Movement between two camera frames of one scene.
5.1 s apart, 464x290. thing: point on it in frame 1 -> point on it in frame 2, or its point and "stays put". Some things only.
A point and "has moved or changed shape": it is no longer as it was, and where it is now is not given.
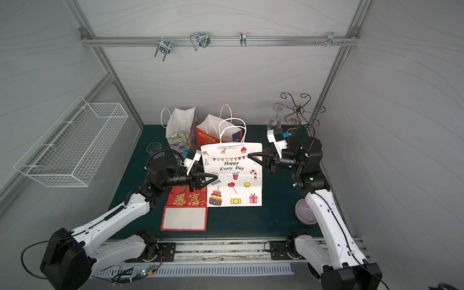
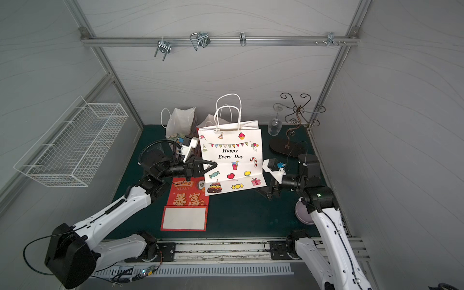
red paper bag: x=185 y=210 stays put
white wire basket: x=73 y=150 stays put
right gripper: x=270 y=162 -> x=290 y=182
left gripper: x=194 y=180 -> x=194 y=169
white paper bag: x=240 y=177 has moved or changed shape
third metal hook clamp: x=243 y=39 stays put
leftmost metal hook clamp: x=164 y=46 stays put
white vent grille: x=127 y=272 stays put
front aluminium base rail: x=227 y=251 stays put
